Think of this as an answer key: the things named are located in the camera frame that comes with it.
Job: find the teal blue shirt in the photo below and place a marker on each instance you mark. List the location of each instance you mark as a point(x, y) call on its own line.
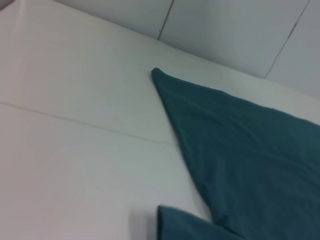
point(245, 155)

